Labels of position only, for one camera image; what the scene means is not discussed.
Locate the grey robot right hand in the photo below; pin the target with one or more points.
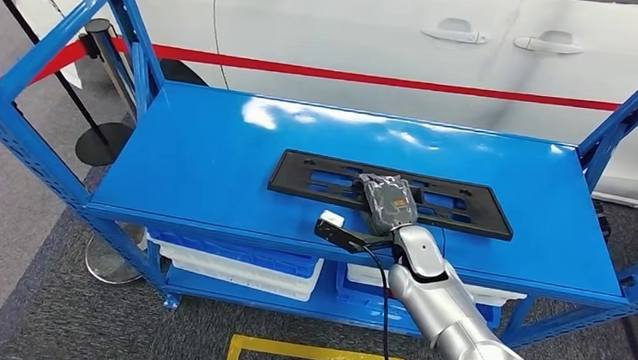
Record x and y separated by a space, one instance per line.
391 204

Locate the black plastic plate bracket part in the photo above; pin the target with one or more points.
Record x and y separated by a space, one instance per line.
282 178

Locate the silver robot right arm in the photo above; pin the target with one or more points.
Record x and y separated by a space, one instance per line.
445 314

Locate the blue metal shelf rack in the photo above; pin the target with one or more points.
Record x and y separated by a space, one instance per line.
196 152

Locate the white plastic crate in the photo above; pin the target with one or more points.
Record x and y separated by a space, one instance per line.
368 276
231 277

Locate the blue plastic crate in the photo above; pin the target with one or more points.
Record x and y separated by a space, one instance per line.
233 252
360 307

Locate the red barrier belt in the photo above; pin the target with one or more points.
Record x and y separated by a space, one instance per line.
361 78
61 59

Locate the white car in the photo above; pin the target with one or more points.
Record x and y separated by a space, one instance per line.
337 20

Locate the chrome stanchion with black cap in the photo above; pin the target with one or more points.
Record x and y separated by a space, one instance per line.
98 26

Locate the thin black stanchion post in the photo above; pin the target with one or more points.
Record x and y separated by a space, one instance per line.
99 147

